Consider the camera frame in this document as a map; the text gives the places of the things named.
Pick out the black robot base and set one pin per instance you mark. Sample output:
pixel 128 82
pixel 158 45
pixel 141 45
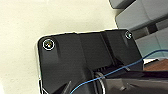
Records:
pixel 73 56

